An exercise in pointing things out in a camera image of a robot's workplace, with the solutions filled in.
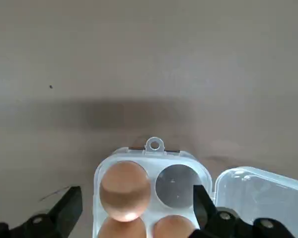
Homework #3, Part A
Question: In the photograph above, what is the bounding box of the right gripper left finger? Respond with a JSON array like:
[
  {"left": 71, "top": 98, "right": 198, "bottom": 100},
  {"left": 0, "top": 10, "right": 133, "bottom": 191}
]
[{"left": 0, "top": 186, "right": 83, "bottom": 238}]

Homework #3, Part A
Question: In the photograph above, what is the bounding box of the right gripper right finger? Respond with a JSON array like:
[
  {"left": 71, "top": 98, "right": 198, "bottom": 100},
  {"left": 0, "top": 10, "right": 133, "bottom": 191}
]
[{"left": 192, "top": 184, "right": 296, "bottom": 238}]

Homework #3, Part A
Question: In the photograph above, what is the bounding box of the brown egg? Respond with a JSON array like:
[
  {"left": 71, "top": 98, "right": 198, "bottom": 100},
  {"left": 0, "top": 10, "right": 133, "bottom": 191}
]
[
  {"left": 97, "top": 215, "right": 148, "bottom": 238},
  {"left": 152, "top": 214, "right": 196, "bottom": 238},
  {"left": 99, "top": 160, "right": 151, "bottom": 222}
]

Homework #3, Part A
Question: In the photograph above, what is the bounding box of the clear plastic egg carton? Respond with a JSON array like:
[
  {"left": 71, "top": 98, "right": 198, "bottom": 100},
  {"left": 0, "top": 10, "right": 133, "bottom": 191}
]
[{"left": 92, "top": 136, "right": 298, "bottom": 238}]

